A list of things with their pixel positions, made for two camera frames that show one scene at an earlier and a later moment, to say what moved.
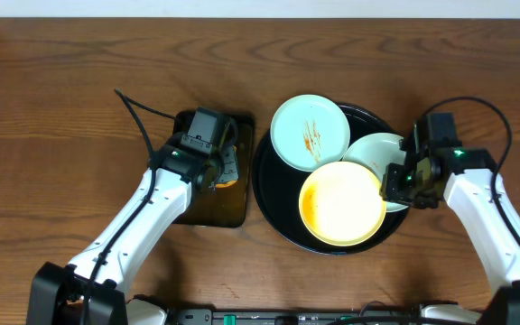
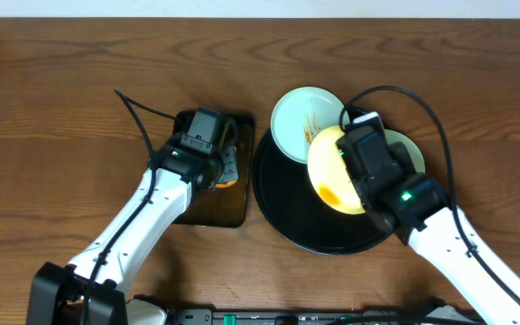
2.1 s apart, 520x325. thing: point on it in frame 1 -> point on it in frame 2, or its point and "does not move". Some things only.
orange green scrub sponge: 230,173 does not move
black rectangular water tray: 224,206 does not move
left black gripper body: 227,167 does not move
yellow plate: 340,204 -> 329,174
